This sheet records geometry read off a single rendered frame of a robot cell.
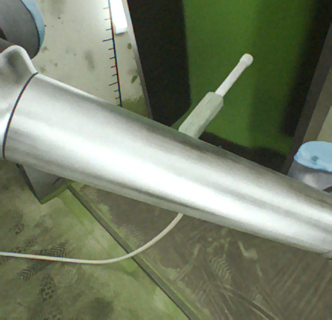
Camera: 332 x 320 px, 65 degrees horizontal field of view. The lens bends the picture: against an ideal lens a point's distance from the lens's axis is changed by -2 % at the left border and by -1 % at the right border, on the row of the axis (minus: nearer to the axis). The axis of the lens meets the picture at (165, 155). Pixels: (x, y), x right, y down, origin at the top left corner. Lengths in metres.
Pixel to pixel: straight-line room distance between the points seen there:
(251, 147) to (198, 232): 0.54
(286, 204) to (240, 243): 1.16
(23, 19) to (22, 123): 0.17
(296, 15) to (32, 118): 0.90
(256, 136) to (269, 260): 0.61
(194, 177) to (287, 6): 0.83
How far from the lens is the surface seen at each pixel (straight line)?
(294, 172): 0.54
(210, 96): 0.73
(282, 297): 1.41
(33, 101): 0.24
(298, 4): 1.01
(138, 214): 1.54
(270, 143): 1.31
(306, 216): 0.35
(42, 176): 1.66
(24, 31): 0.37
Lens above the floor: 1.27
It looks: 40 degrees down
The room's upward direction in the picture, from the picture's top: straight up
